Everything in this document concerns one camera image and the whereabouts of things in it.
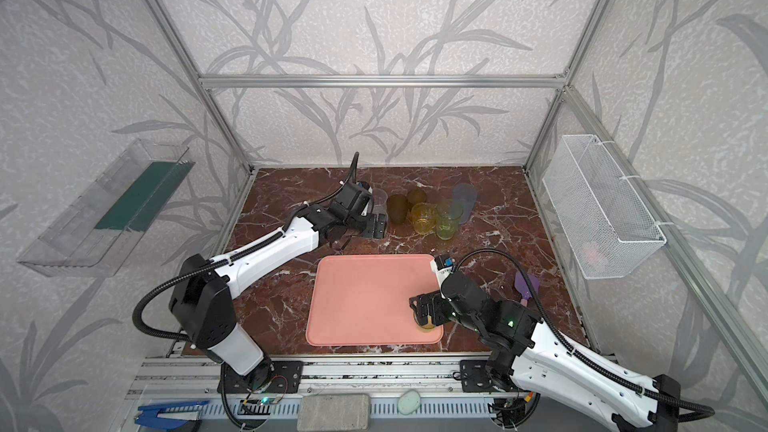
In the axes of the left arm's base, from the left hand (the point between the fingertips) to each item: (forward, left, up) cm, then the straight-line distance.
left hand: (378, 215), depth 85 cm
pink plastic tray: (-19, +4, -16) cm, 25 cm away
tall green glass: (+12, -23, -16) cm, 30 cm away
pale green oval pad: (-43, -9, -14) cm, 46 cm away
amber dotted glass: (+10, -6, -11) cm, 16 cm away
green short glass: (-27, -14, -13) cm, 33 cm away
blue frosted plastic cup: (+17, -30, -11) cm, 36 cm away
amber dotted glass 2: (+17, -12, -12) cm, 24 cm away
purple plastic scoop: (-16, -43, -14) cm, 48 cm away
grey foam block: (-45, +8, -13) cm, 48 cm away
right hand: (-20, -13, -2) cm, 24 cm away
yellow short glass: (+10, -15, -15) cm, 23 cm away
